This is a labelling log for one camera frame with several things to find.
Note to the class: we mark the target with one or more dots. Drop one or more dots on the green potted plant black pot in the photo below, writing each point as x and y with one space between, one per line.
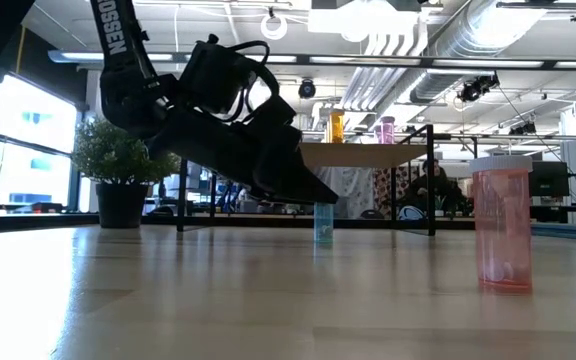
118 165

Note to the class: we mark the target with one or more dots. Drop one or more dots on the black computer monitor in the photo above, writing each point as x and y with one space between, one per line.
548 178

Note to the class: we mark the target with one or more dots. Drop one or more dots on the wooden shelf black metal legs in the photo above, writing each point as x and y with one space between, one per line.
358 155

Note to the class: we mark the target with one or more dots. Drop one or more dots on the white patterned cloth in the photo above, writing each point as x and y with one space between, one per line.
355 190

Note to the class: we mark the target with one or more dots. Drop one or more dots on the black ceiling camera cluster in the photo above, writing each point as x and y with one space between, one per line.
478 87

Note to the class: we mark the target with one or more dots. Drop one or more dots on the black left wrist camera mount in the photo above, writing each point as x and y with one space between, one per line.
218 75

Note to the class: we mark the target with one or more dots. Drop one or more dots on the pink medicine bottle white cap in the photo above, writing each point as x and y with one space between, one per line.
502 225

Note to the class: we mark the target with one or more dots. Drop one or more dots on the small black ceiling rig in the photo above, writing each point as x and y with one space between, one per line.
523 129

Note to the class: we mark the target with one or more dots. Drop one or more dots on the white ceiling pipes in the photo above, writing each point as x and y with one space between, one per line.
383 75

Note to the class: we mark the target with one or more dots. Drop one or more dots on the long ceiling light bar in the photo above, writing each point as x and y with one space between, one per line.
493 63

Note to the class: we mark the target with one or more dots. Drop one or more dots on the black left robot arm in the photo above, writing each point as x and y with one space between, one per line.
118 45

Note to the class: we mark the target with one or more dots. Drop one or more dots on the silver ventilation duct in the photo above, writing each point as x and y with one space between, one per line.
468 45

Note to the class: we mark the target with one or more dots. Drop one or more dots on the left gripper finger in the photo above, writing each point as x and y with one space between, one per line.
293 182

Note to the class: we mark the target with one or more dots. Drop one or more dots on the black aluminium table frame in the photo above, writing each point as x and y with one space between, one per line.
43 220

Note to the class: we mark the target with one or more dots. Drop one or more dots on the black ceiling spotlight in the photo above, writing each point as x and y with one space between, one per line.
307 89

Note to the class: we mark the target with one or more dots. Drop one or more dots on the teal medicine bottle white cap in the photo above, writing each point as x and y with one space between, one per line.
323 225

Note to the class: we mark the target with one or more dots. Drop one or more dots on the person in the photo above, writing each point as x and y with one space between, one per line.
435 190

